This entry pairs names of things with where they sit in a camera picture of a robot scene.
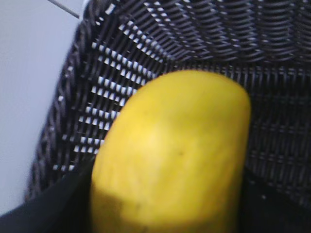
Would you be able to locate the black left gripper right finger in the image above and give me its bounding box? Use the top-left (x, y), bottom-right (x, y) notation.
top-left (238, 168), bottom-right (311, 233)

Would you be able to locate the yellow mango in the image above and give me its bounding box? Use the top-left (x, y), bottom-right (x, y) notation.
top-left (90, 70), bottom-right (251, 233)

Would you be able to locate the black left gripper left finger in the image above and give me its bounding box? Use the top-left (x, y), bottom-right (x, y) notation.
top-left (0, 158), bottom-right (94, 233)

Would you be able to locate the black woven basket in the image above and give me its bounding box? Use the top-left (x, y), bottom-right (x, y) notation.
top-left (24, 0), bottom-right (311, 210)

